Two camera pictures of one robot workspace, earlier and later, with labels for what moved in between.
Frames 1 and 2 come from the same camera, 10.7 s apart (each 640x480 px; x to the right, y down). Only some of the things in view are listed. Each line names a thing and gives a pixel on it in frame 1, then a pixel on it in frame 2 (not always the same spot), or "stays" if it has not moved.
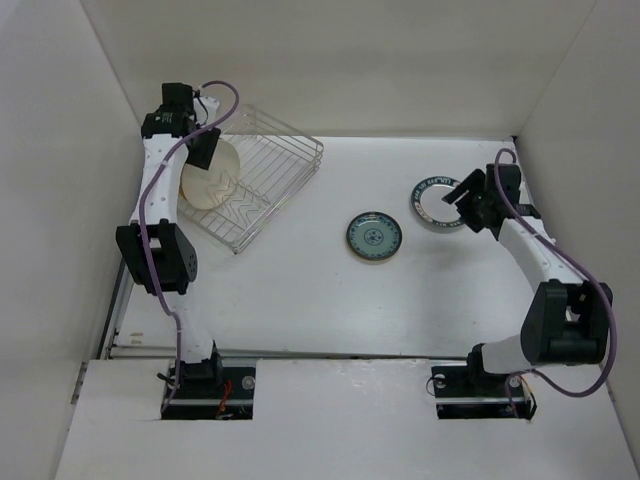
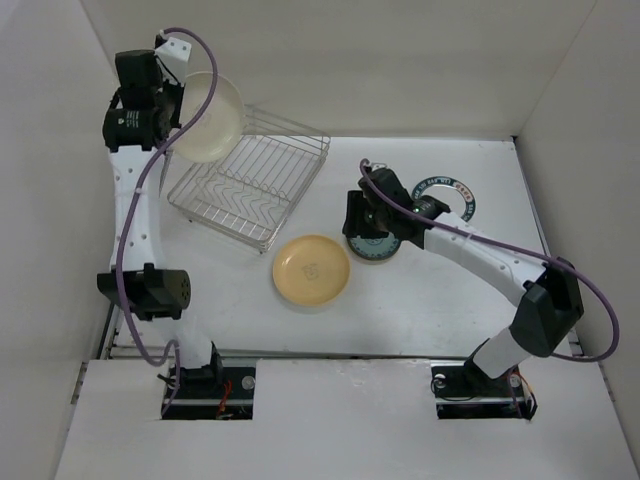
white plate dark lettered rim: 428,203 stays
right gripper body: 471,206 to 364,220
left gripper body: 201,148 to 170,96
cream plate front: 207,189 to 311,269
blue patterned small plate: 374,235 stays
